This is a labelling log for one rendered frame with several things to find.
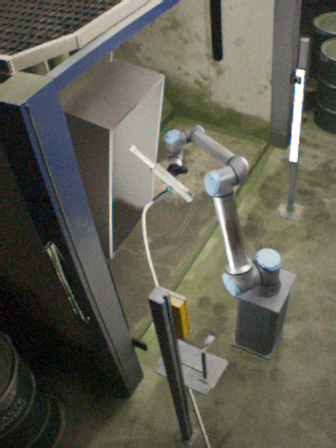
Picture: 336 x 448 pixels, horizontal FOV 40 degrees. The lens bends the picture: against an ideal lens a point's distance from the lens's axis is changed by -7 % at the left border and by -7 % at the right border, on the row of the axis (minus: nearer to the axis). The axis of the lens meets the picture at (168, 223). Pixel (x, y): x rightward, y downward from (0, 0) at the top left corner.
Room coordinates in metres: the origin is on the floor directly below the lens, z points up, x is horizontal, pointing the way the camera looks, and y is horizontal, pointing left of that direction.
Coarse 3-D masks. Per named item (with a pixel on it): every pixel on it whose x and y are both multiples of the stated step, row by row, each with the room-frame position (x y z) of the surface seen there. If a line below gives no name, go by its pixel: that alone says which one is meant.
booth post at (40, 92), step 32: (0, 96) 1.38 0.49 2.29; (32, 96) 1.34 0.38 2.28; (0, 128) 1.38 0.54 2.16; (32, 128) 1.31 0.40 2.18; (64, 128) 1.42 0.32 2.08; (32, 160) 1.31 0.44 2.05; (64, 160) 1.39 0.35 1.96; (32, 192) 1.35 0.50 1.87; (64, 192) 1.35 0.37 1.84; (64, 224) 1.31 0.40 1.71; (64, 256) 1.32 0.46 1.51; (96, 256) 1.40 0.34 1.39; (96, 288) 1.35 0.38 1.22; (96, 320) 1.30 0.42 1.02; (96, 352) 1.37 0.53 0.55; (128, 352) 1.39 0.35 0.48; (128, 384) 1.31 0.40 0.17
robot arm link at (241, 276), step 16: (208, 176) 1.78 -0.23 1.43; (224, 176) 1.76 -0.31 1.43; (208, 192) 1.76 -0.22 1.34; (224, 192) 1.72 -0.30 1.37; (224, 208) 1.69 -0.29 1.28; (224, 224) 1.67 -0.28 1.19; (240, 224) 1.68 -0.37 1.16; (224, 240) 1.65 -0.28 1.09; (240, 240) 1.63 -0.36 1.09; (240, 256) 1.59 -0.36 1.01; (240, 272) 1.54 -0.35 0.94; (256, 272) 1.56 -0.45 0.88; (240, 288) 1.49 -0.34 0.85
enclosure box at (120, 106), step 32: (128, 64) 2.63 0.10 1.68; (96, 96) 2.30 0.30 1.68; (128, 96) 2.30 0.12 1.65; (160, 96) 2.54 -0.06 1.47; (96, 128) 2.06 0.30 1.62; (128, 128) 2.70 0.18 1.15; (96, 160) 2.09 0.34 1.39; (128, 160) 2.73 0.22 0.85; (96, 192) 2.13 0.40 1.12; (128, 192) 2.76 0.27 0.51; (96, 224) 2.17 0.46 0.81; (128, 224) 2.46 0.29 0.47
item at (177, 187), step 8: (136, 152) 2.05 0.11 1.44; (144, 160) 2.04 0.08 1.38; (152, 168) 2.03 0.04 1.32; (160, 168) 2.03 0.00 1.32; (160, 176) 2.01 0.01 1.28; (168, 176) 2.01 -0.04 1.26; (168, 184) 2.00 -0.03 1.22; (176, 184) 2.00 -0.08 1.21; (160, 192) 2.05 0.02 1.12; (168, 192) 2.01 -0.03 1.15; (176, 192) 1.99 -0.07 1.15; (184, 192) 1.98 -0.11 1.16; (192, 192) 1.99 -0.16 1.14; (152, 200) 2.04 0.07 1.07; (160, 200) 2.02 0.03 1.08; (192, 200) 1.97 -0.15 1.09
